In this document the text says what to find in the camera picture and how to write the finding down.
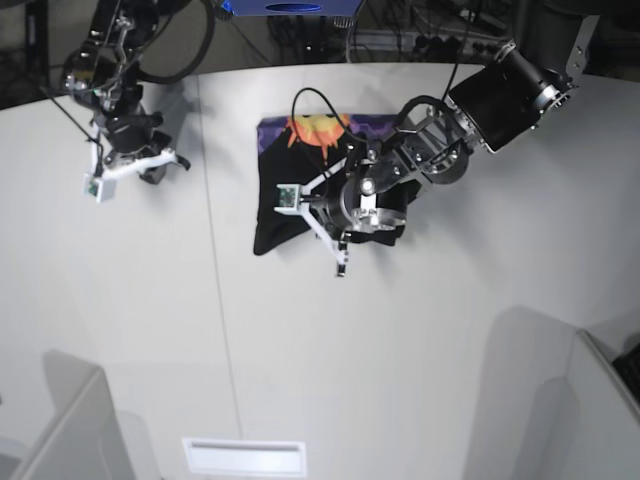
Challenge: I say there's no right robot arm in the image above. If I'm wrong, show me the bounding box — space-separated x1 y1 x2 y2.
61 1 216 197

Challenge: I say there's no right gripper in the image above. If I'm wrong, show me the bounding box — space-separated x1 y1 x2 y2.
102 112 167 185

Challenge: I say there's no blue box with oval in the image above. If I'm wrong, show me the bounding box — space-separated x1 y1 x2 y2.
211 0 362 17

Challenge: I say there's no white power strip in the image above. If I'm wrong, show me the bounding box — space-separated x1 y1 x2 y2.
345 29 507 58

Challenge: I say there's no white right partition panel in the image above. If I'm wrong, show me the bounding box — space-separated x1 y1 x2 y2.
523 331 639 479

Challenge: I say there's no white left partition panel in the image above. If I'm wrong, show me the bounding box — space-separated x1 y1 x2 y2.
1 367 136 479

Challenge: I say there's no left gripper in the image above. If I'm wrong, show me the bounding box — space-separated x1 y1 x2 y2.
319 179 408 245

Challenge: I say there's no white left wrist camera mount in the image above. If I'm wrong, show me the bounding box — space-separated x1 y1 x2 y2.
274 159 349 278

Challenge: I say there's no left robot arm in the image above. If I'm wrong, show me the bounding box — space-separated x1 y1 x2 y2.
312 1 611 251

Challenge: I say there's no black T-shirt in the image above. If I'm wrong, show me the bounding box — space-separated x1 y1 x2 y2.
252 113 424 257

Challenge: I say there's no white partition panel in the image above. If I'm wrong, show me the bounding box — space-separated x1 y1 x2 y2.
1 367 136 479
523 331 639 479

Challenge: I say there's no black keyboard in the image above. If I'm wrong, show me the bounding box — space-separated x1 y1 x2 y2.
612 347 640 401

